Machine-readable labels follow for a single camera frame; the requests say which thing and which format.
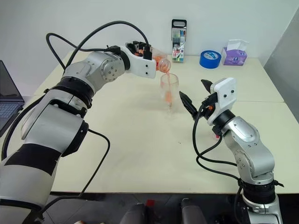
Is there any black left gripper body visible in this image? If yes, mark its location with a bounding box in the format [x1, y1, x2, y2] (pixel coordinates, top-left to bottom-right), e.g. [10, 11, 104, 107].
[126, 41, 153, 59]

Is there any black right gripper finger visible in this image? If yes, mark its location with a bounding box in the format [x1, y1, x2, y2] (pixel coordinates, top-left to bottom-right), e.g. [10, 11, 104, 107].
[179, 91, 197, 117]
[200, 79, 214, 94]

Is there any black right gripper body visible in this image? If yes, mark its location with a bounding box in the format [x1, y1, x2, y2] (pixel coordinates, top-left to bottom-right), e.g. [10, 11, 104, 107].
[202, 92, 219, 113]

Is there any clear plastic bottle red label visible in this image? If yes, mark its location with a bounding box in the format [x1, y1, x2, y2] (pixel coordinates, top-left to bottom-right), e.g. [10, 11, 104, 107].
[150, 46, 172, 73]

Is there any clear wine glass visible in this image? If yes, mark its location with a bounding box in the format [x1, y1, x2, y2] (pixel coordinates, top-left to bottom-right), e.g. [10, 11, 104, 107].
[159, 73, 179, 117]

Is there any blue tape roll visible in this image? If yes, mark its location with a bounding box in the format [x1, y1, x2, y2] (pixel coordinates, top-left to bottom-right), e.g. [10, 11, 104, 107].
[199, 49, 222, 70]

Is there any purple tissue box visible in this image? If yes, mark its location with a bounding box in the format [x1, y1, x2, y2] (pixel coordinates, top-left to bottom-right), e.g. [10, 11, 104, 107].
[221, 39, 249, 66]

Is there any marker pen set case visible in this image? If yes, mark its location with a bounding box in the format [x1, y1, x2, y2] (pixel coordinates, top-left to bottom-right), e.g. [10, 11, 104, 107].
[171, 19, 187, 63]

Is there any grey partition panel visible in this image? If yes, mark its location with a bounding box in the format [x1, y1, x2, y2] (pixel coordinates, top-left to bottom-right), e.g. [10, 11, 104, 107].
[263, 23, 299, 103]

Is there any dark laptop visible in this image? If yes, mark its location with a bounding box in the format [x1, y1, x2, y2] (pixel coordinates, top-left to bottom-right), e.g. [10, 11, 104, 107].
[0, 60, 25, 137]

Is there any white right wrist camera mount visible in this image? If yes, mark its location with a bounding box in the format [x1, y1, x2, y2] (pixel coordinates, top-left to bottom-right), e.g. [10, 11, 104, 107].
[206, 77, 238, 126]

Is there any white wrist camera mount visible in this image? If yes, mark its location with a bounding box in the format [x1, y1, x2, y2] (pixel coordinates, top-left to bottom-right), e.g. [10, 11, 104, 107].
[206, 77, 238, 126]
[119, 42, 157, 79]

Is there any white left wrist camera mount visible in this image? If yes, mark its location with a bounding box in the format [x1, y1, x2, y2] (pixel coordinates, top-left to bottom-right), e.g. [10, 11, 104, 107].
[119, 42, 157, 79]

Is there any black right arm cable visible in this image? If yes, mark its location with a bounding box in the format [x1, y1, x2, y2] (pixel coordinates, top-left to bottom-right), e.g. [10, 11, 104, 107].
[192, 102, 245, 224]

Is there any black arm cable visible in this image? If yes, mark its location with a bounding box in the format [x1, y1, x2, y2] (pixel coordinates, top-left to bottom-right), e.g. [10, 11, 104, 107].
[1, 100, 111, 219]
[46, 20, 151, 70]
[192, 102, 245, 224]

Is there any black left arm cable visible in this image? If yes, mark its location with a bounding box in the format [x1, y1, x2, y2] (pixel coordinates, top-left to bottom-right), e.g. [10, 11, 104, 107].
[46, 20, 151, 70]
[1, 100, 111, 219]

